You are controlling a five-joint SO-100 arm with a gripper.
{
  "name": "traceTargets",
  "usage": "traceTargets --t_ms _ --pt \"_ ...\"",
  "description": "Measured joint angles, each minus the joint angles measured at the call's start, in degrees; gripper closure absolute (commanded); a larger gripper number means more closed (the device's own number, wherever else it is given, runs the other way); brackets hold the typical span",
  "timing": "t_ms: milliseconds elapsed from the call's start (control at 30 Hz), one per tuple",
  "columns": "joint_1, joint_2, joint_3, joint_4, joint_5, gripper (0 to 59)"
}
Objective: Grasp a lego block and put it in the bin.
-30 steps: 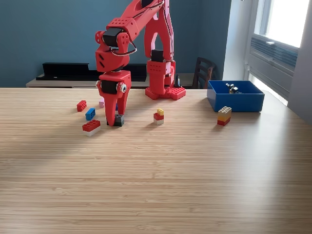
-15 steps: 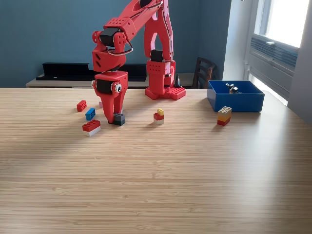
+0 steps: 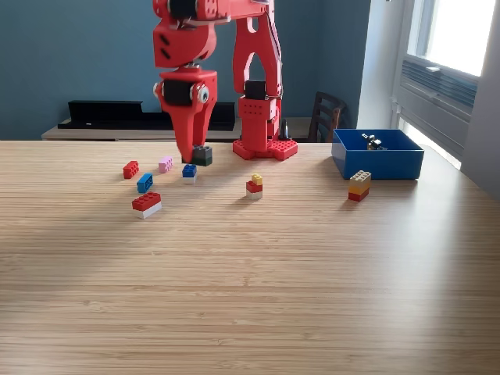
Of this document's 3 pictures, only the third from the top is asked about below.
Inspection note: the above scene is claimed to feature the grey dark green brick stack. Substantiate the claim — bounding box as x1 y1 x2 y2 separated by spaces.
181 145 214 168

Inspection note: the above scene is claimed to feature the small yellow toy digger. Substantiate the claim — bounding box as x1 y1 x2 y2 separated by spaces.
361 132 388 152

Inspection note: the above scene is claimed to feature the blue plastic bin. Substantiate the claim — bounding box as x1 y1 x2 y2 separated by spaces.
330 128 425 181

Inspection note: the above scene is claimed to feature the light blue brick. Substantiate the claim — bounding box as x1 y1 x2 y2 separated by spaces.
136 173 154 195

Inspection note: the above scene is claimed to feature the pale wooden sideboard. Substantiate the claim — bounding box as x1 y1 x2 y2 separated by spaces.
41 116 313 142

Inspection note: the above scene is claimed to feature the yellow red white brick stack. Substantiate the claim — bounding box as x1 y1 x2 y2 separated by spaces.
245 172 264 201

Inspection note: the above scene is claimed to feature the dark wooden chair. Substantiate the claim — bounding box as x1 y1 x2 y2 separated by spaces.
307 91 348 144

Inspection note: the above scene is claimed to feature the tan orange red brick stack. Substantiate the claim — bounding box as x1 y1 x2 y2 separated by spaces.
348 170 373 202

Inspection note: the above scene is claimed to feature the grey window heater unit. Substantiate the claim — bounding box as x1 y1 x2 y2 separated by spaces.
396 54 480 157

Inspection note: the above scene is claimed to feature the bright window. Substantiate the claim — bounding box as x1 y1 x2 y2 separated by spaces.
405 0 497 77

